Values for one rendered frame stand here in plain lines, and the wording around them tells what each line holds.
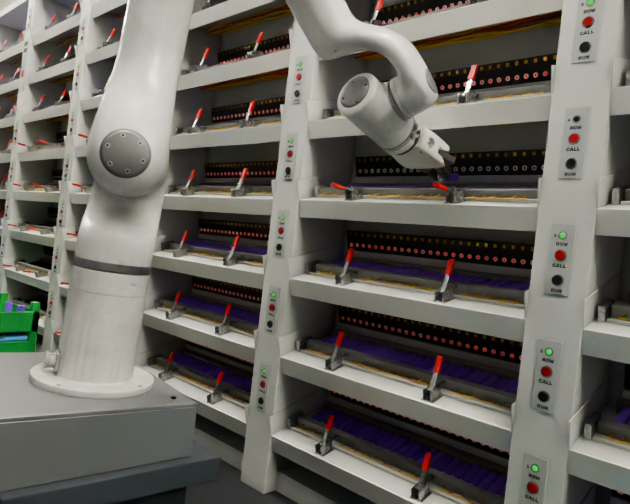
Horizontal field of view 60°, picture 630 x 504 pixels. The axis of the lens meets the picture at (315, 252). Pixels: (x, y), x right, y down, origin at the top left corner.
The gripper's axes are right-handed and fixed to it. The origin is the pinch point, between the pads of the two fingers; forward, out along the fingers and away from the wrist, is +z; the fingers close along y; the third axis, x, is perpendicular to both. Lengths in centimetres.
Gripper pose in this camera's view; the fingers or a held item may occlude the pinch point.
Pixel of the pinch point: (439, 171)
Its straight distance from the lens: 120.8
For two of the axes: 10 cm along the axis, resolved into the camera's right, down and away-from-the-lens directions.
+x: -2.9, 9.4, -1.8
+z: 6.3, 3.3, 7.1
